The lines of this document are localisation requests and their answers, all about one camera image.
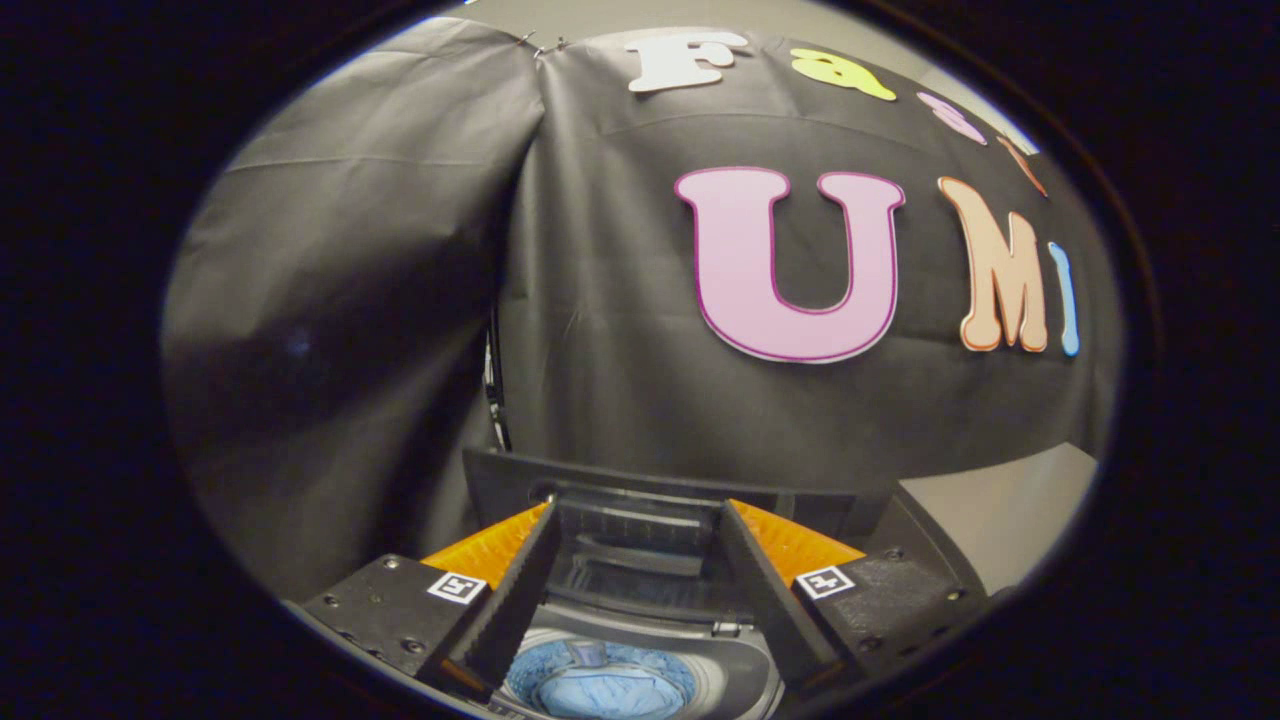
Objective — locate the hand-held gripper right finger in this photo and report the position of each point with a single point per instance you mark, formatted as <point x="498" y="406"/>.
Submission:
<point x="770" y="600"/>

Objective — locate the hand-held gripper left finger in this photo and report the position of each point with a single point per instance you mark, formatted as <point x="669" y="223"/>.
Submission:
<point x="515" y="600"/>

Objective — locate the dark grey washing machine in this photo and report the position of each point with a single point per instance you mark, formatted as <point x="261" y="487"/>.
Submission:
<point x="725" y="665"/>

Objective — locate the light blue buttoned shirt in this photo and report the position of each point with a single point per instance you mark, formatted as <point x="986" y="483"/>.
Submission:
<point x="610" y="695"/>

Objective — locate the grey cabinet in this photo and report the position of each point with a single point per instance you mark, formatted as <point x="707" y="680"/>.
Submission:
<point x="1010" y="510"/>

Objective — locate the black backdrop cloth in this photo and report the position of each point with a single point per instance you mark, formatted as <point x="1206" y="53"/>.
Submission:
<point x="380" y="300"/>

